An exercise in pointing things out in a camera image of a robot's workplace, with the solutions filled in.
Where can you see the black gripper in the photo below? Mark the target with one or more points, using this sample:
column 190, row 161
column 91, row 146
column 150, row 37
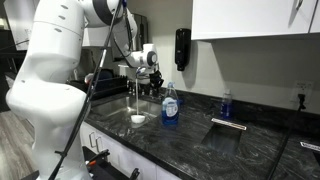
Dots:
column 156, row 77

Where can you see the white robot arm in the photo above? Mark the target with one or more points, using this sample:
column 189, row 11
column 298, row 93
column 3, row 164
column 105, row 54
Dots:
column 53, row 83

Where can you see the black robot base clamp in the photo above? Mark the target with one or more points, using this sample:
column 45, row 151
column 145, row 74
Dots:
column 103, row 165

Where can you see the chrome tap spout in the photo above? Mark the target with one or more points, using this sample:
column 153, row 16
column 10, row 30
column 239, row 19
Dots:
column 140, row 70

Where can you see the blue dish soap bottle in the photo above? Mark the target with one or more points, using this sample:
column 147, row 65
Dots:
column 170, row 108

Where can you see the stainless steel sink basin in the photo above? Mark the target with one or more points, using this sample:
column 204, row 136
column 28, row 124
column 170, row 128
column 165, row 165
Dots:
column 113, row 106

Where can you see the black dish rack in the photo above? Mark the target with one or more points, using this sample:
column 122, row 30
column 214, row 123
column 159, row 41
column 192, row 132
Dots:
column 106, row 85

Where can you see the small blue sanitizer bottle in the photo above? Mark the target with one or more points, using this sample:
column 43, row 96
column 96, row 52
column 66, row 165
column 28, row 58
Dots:
column 226, row 106

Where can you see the white lower cabinet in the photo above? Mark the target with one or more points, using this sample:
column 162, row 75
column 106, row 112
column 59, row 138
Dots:
column 123, row 156

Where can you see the white cabinet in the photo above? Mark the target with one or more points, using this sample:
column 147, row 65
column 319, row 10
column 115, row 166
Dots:
column 123, row 156
column 250, row 18

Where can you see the white upper cabinet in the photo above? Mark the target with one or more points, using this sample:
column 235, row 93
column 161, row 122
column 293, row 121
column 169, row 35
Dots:
column 250, row 18

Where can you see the black device with white label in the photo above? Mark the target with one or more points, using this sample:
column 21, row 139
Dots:
column 311, row 156

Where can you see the black wall soap dispenser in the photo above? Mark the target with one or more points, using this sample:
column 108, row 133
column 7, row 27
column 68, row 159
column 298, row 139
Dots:
column 182, row 48

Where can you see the steel wall dispenser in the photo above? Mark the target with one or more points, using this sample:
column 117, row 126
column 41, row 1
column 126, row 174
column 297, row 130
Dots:
column 141, row 31

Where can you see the white wall power outlet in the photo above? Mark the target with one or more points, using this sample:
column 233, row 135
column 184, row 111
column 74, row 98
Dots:
column 301, row 87

